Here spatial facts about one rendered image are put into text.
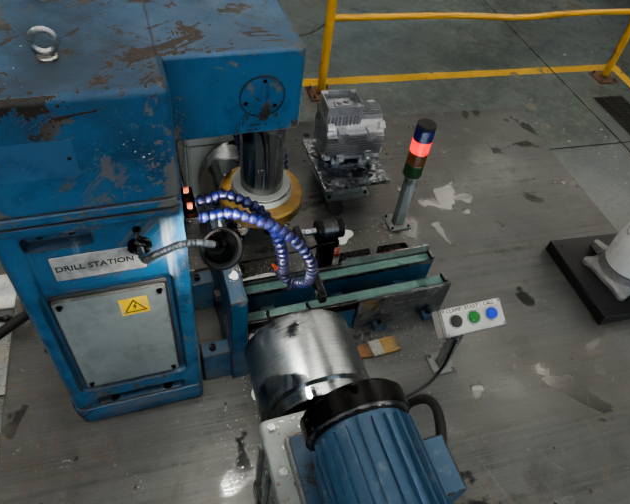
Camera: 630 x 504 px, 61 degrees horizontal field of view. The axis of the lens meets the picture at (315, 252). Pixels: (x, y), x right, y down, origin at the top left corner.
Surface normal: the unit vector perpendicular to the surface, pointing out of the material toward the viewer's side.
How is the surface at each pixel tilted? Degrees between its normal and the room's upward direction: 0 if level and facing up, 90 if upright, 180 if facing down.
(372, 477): 23
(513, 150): 0
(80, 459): 0
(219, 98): 90
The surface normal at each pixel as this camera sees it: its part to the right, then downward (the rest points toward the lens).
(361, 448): -0.27, -0.54
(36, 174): 0.30, 0.74
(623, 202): 0.11, -0.65
